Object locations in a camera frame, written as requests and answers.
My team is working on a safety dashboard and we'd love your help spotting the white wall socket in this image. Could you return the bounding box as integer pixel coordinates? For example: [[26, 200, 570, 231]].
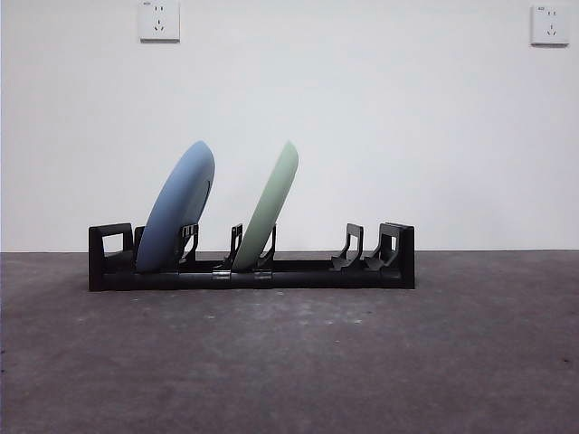
[[138, 0, 181, 44], [530, 5, 570, 47]]

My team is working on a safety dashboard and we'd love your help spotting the blue round plate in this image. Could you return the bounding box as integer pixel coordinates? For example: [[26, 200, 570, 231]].
[[136, 140, 216, 275]]

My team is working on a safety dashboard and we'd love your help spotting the pale green round plate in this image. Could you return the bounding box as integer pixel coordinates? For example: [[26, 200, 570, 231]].
[[233, 139, 300, 275]]

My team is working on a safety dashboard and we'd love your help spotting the black plastic plate rack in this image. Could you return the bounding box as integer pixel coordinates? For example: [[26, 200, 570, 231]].
[[88, 222, 416, 292]]

